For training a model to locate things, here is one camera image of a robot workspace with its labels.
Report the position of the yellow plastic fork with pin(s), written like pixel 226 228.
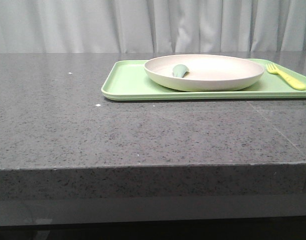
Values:
pixel 290 80

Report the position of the light green tray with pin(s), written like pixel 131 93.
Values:
pixel 128 81

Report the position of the green plastic spoon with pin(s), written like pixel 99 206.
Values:
pixel 180 70

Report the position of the white round plate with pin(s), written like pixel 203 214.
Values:
pixel 206 72

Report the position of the white curtain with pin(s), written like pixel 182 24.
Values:
pixel 152 26

